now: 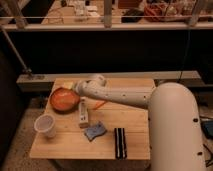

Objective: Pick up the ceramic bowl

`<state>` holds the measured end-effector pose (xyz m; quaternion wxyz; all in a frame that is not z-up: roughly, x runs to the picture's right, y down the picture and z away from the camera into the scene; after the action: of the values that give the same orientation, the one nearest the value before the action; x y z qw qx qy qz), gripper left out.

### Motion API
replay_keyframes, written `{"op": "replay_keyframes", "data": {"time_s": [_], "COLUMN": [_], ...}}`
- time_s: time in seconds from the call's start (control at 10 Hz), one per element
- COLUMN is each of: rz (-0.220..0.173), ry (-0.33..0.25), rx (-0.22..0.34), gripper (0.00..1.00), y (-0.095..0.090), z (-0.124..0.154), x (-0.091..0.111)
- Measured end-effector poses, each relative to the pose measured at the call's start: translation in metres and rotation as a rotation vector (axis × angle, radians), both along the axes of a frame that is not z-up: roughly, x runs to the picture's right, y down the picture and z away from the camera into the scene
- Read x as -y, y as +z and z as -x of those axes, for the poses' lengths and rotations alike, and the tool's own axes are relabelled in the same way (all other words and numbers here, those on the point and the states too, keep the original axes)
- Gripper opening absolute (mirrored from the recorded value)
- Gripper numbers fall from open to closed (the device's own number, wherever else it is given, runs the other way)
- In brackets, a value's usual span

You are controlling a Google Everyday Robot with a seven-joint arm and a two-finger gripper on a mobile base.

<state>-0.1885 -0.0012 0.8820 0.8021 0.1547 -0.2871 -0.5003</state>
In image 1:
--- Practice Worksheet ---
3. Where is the orange ceramic bowl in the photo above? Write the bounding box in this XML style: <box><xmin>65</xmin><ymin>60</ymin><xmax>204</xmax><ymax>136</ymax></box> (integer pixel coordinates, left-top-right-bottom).
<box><xmin>50</xmin><ymin>88</ymin><xmax>80</xmax><ymax>112</ymax></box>

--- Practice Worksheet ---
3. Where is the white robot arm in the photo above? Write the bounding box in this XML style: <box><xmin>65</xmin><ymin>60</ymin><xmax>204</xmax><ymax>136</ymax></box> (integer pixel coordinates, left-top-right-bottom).
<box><xmin>74</xmin><ymin>74</ymin><xmax>206</xmax><ymax>171</ymax></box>

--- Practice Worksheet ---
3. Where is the orange carrot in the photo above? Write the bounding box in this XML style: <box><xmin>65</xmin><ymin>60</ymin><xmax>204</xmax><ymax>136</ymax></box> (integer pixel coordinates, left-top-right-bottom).
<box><xmin>93</xmin><ymin>101</ymin><xmax>107</xmax><ymax>110</ymax></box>

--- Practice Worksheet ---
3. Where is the white tube on box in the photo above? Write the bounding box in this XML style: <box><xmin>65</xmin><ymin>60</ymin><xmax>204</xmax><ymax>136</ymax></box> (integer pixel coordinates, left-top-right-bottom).
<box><xmin>78</xmin><ymin>99</ymin><xmax>89</xmax><ymax>128</ymax></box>

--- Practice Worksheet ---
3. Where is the blue cloth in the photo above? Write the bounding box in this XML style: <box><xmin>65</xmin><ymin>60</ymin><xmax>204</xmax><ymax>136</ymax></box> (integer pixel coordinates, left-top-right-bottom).
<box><xmin>84</xmin><ymin>122</ymin><xmax>107</xmax><ymax>141</ymax></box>

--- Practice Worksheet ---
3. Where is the wooden table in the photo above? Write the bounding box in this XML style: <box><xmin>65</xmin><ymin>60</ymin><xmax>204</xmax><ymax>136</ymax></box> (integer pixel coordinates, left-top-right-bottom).
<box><xmin>29</xmin><ymin>77</ymin><xmax>157</xmax><ymax>161</ymax></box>

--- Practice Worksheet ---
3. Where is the black striped rectangular object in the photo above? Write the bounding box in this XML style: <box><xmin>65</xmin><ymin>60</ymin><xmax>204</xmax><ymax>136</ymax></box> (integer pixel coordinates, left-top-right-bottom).
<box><xmin>114</xmin><ymin>128</ymin><xmax>127</xmax><ymax>159</ymax></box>

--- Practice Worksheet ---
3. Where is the clear plastic cup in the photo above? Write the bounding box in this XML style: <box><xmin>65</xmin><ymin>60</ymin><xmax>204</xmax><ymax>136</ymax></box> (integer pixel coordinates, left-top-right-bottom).
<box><xmin>34</xmin><ymin>114</ymin><xmax>56</xmax><ymax>138</ymax></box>

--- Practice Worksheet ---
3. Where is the metal diagonal pole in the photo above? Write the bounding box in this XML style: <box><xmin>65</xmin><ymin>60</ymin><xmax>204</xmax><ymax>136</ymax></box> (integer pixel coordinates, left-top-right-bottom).
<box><xmin>0</xmin><ymin>26</ymin><xmax>33</xmax><ymax>79</ymax></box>

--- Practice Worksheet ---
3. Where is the black cable on floor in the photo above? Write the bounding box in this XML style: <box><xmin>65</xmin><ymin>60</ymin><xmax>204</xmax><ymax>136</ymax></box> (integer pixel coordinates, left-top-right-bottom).
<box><xmin>199</xmin><ymin>114</ymin><xmax>213</xmax><ymax>168</ymax></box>

